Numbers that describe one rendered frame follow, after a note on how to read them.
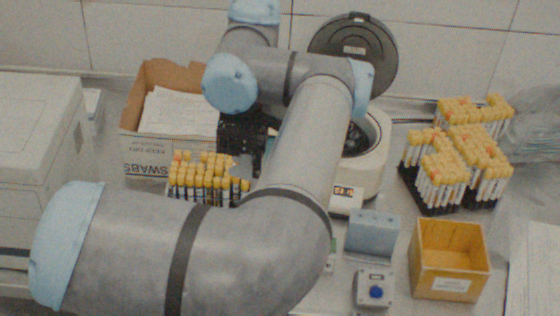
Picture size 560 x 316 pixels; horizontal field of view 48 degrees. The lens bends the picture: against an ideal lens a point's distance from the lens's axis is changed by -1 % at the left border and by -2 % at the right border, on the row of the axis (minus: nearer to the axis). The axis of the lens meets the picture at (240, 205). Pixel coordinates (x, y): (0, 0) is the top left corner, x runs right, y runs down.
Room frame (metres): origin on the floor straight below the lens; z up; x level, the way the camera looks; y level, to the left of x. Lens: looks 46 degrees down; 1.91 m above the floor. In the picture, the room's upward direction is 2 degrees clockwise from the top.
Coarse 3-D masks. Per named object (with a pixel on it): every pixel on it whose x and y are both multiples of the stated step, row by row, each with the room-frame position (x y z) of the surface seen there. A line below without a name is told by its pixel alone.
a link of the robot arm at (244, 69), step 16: (240, 32) 0.77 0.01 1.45; (256, 32) 0.77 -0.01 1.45; (224, 48) 0.73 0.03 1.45; (240, 48) 0.73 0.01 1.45; (256, 48) 0.73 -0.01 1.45; (272, 48) 0.73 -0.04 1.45; (208, 64) 0.71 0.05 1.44; (224, 64) 0.69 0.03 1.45; (240, 64) 0.69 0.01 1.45; (256, 64) 0.70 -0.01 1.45; (272, 64) 0.70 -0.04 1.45; (208, 80) 0.68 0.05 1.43; (224, 80) 0.68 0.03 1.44; (240, 80) 0.67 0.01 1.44; (256, 80) 0.69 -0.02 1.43; (272, 80) 0.68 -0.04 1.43; (208, 96) 0.68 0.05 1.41; (224, 96) 0.68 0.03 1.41; (240, 96) 0.67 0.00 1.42; (256, 96) 0.68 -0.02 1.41; (272, 96) 0.68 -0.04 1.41; (224, 112) 0.68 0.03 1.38
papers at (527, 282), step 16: (544, 224) 0.96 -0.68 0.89; (528, 240) 0.91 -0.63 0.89; (544, 240) 0.91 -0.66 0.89; (528, 256) 0.86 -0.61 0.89; (544, 256) 0.86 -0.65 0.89; (512, 272) 0.82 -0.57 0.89; (528, 272) 0.82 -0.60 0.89; (544, 272) 0.82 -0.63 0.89; (512, 288) 0.78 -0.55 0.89; (528, 288) 0.78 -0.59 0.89; (544, 288) 0.78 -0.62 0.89; (512, 304) 0.74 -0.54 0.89; (528, 304) 0.74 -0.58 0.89; (544, 304) 0.74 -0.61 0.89
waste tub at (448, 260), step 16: (416, 224) 0.88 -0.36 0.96; (432, 224) 0.88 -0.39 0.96; (448, 224) 0.88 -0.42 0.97; (464, 224) 0.87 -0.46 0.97; (480, 224) 0.87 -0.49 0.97; (416, 240) 0.84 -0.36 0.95; (432, 240) 0.88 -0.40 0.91; (448, 240) 0.87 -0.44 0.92; (464, 240) 0.87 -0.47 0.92; (480, 240) 0.84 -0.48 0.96; (416, 256) 0.81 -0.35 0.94; (432, 256) 0.86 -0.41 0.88; (448, 256) 0.86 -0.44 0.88; (464, 256) 0.86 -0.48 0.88; (480, 256) 0.81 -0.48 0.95; (416, 272) 0.78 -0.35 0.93; (432, 272) 0.75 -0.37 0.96; (448, 272) 0.75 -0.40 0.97; (464, 272) 0.75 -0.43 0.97; (480, 272) 0.75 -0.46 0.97; (416, 288) 0.75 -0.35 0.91; (432, 288) 0.75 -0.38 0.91; (448, 288) 0.75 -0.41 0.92; (464, 288) 0.75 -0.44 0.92; (480, 288) 0.74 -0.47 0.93
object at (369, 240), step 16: (352, 208) 0.90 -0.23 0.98; (352, 224) 0.87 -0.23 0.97; (368, 224) 0.86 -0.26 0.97; (384, 224) 0.86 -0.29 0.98; (352, 240) 0.86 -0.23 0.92; (368, 240) 0.86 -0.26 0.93; (384, 240) 0.85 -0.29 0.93; (352, 256) 0.85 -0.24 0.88; (368, 256) 0.85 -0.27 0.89; (384, 256) 0.85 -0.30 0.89
